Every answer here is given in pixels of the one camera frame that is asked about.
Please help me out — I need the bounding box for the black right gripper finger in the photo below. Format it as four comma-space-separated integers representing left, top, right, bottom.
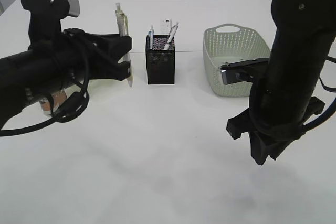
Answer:
249, 131, 285, 165

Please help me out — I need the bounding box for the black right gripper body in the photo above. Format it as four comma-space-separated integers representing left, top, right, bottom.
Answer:
226, 95, 326, 144

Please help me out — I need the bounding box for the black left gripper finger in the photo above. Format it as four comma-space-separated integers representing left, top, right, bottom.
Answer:
105, 61, 131, 81
89, 34, 132, 58

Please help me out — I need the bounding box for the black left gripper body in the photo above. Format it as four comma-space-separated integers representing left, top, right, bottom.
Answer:
60, 28, 118, 82

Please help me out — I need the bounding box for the beige click pen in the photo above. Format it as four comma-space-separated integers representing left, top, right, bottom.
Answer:
115, 3, 133, 87

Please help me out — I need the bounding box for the light blue click pen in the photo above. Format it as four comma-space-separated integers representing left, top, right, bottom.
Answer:
148, 25, 154, 50

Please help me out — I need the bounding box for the grey click pen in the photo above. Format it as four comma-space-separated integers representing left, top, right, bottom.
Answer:
163, 22, 179, 50

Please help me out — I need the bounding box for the clear plastic ruler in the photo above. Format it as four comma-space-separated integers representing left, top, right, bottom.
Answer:
160, 19, 172, 35

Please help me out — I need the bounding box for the brown Nescafe coffee bottle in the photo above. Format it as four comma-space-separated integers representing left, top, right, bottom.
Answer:
39, 90, 68, 117

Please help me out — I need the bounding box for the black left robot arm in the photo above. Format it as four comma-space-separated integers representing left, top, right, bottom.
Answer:
1, 28, 132, 136

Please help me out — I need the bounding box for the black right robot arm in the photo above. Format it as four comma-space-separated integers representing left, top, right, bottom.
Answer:
220, 0, 335, 165

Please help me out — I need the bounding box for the black mesh pen holder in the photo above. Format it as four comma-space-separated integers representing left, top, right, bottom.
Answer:
145, 35, 175, 85

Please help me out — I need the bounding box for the pale green plastic basket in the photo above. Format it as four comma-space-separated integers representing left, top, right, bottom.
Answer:
203, 24, 270, 97

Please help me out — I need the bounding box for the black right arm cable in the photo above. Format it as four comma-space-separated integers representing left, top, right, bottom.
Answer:
299, 56, 336, 130

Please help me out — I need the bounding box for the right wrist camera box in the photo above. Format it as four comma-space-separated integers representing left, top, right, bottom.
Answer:
219, 58, 269, 85

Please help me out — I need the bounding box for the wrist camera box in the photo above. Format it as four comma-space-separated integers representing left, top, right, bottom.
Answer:
219, 58, 269, 85
21, 0, 80, 50

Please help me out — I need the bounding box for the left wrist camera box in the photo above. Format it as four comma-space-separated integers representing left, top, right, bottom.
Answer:
21, 0, 80, 50

